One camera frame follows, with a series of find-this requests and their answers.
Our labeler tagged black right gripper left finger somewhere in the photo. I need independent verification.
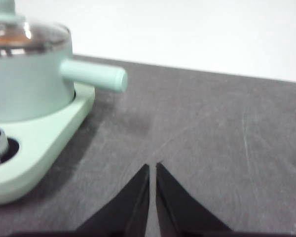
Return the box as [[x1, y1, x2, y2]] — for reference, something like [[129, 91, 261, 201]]
[[9, 163, 150, 237]]

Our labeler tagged green breakfast machine base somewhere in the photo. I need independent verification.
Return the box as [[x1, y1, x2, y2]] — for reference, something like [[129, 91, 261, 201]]
[[0, 82, 96, 206]]

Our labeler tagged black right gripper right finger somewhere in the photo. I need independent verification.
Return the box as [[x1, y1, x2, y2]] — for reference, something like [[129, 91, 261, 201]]
[[155, 162, 238, 237]]

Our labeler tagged green pot with handle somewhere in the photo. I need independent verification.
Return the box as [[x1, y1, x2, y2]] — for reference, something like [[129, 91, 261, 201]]
[[0, 23, 128, 123]]

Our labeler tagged brown potato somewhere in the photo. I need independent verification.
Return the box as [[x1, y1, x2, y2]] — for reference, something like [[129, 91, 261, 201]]
[[0, 33, 25, 45]]

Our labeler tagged glass lid with green knob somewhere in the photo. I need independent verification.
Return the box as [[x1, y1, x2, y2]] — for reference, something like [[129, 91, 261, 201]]
[[0, 0, 72, 56]]

